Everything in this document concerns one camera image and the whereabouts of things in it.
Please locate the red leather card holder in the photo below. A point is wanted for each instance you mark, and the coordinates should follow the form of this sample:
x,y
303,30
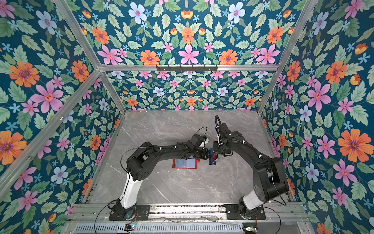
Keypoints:
x,y
184,163

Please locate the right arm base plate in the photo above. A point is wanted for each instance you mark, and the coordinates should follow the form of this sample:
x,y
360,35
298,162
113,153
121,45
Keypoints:
x,y
240,212

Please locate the aluminium frame right post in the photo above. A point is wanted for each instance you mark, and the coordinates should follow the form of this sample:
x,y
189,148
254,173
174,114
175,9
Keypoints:
x,y
306,13

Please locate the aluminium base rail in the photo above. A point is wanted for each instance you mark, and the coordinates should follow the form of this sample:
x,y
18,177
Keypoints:
x,y
190,212

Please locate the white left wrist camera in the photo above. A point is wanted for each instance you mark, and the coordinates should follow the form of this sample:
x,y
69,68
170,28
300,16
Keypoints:
x,y
200,139

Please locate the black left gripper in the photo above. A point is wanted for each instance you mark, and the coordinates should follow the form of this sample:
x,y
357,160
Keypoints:
x,y
205,153

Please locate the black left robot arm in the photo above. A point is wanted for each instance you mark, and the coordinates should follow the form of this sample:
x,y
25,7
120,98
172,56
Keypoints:
x,y
142,162

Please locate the blue card stand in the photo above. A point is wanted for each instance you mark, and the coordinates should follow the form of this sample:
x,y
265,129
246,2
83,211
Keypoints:
x,y
213,157

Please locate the aluminium frame back beam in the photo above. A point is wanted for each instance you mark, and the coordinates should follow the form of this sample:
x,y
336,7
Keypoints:
x,y
138,68

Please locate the aluminium frame left beam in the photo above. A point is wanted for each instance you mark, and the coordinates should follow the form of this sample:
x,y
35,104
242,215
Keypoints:
x,y
10,176

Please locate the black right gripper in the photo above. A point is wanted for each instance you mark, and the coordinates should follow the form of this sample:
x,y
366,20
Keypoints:
x,y
219,149

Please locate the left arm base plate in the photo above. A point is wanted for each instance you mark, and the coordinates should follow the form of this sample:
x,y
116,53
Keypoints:
x,y
136,212

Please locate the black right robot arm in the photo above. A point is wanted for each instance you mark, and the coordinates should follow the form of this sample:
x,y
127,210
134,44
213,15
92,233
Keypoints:
x,y
269,179

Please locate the aluminium frame beam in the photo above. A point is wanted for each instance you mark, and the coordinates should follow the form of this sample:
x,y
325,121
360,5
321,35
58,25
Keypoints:
x,y
10,176
138,68

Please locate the aluminium frame corner post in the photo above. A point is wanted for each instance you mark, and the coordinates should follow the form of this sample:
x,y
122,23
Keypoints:
x,y
74,26

